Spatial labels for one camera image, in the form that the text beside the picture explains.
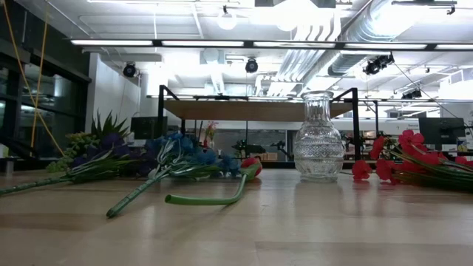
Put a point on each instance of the blue artificial flower bunch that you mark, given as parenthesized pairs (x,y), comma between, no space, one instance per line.
(184,146)

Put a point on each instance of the green flower stem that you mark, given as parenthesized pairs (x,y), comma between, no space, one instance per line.
(207,200)

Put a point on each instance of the clear glass vase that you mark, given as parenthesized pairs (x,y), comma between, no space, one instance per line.
(318,147)

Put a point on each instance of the purple artificial flower bunch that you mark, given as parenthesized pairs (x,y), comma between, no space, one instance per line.
(111,142)

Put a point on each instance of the red artificial flower bunch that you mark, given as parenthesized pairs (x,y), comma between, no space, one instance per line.
(410,140)

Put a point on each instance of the black ceiling speaker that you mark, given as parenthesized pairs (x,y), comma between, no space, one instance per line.
(251,65)
(129,70)

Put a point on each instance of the black monitor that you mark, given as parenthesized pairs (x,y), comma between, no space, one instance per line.
(441,129)
(148,127)

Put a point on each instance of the overhead light bar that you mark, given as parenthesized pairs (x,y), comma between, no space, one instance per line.
(203,43)

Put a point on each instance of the white globe lamp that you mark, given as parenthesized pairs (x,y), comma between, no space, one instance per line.
(226,20)

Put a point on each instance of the black ceiling spotlight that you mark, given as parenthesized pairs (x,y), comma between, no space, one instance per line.
(377,64)
(412,94)

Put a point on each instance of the wooden shelf with black frame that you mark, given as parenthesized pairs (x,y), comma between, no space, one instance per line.
(240,110)

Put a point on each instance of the silver ventilation duct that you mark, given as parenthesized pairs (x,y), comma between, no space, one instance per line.
(369,22)

